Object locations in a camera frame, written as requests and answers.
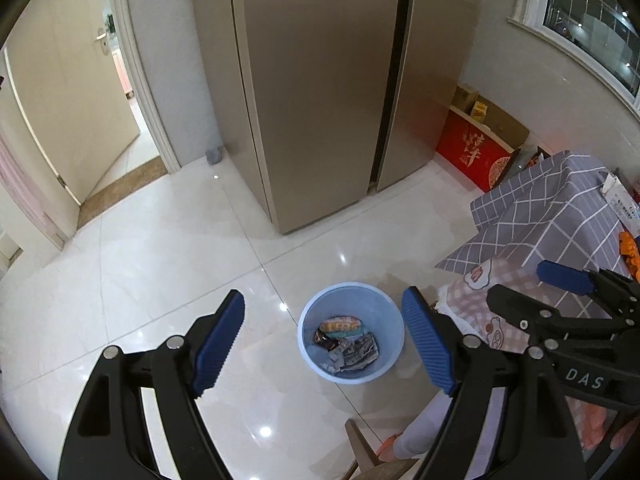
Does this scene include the blue plastic trash bin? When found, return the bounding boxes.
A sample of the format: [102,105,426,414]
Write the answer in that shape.
[297,282,405,385]

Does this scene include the person's hand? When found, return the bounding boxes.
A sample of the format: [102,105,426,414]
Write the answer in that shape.
[574,404,640,451]

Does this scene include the pink checked under-cloth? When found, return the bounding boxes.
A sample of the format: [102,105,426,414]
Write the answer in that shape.
[435,258,548,353]

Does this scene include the purple checked tablecloth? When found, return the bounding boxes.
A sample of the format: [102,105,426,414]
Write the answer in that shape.
[438,151,628,318]

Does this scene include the person's leg purple trousers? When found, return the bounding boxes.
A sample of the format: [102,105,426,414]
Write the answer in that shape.
[376,391,451,462]

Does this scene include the wooden chair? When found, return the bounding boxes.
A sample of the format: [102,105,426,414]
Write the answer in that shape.
[341,419,418,480]

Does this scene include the red cardboard gift box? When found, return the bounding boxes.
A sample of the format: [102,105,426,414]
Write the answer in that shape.
[436,106,515,192]

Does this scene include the orange snack wrapper in bin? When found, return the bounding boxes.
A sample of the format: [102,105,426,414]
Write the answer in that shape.
[319,315,362,337]

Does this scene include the small yellow box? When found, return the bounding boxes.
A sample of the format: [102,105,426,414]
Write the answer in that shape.
[470,100,488,122]

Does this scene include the brown cardboard box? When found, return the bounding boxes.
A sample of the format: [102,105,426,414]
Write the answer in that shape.
[451,84,480,114]

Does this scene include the white framed window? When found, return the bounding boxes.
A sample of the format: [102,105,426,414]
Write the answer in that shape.
[509,0,639,115]

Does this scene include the pink sheer curtain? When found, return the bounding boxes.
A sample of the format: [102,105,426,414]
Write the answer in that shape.
[1,131,67,252]

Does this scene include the gold double-door refrigerator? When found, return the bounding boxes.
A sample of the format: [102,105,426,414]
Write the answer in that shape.
[192,0,480,234]

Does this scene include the cream interior door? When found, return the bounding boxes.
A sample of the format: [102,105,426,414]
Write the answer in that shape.
[6,0,139,203]

